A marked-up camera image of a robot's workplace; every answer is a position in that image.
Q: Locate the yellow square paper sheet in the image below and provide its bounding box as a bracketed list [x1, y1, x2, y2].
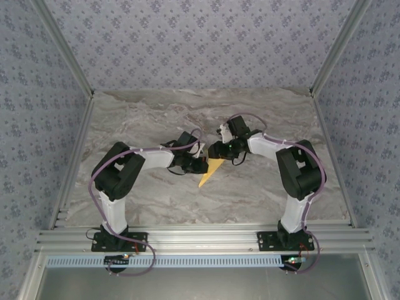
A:
[197, 157, 226, 189]

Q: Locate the grey metal panel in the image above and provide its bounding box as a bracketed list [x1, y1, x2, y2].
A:
[18, 249, 387, 300]

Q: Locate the black adapter board with LED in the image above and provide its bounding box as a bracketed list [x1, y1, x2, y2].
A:
[282, 255, 306, 270]
[104, 254, 130, 268]

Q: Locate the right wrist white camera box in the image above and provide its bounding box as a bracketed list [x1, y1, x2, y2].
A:
[217, 123, 234, 141]

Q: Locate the aluminium mounting rail beam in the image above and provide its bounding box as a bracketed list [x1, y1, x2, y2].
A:
[34, 223, 376, 253]

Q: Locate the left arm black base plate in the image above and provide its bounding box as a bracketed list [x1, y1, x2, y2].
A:
[91, 231, 148, 253]

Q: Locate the slotted grey cable duct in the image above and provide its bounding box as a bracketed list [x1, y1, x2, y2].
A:
[46, 254, 287, 269]

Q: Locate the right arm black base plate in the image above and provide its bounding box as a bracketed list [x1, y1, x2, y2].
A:
[256, 230, 314, 253]

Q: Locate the aluminium frame post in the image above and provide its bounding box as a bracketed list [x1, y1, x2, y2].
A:
[308, 0, 375, 98]
[31, 0, 95, 98]

